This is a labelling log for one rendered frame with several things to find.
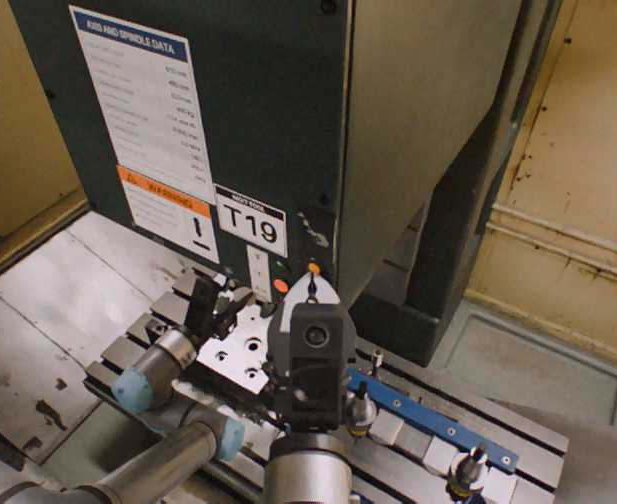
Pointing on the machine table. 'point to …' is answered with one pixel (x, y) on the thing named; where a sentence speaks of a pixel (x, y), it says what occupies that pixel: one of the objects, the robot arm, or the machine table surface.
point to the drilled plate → (248, 382)
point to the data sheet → (148, 100)
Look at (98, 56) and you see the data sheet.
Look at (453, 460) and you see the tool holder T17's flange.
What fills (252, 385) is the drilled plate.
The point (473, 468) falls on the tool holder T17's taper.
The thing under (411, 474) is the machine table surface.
